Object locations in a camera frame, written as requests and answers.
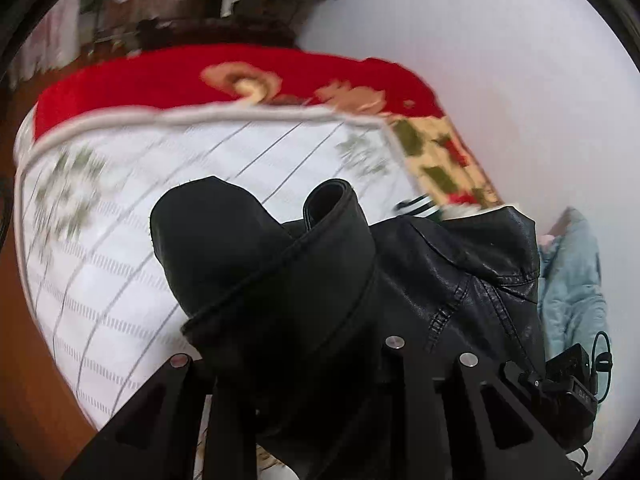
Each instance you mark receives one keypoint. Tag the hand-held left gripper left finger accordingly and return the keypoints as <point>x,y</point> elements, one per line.
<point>230,440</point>

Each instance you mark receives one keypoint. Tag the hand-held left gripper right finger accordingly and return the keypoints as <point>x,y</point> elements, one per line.
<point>420,410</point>

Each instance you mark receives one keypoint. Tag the black leather jacket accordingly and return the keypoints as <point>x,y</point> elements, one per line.
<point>300,285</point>

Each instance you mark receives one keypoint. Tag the dark green striped garment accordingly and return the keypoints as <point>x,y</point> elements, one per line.
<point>417,205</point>

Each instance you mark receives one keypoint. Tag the white quilted floral mat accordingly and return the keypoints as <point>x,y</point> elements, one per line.
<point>100,260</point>

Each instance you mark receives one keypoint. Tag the red floral blanket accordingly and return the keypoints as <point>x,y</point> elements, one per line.
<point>150,80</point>

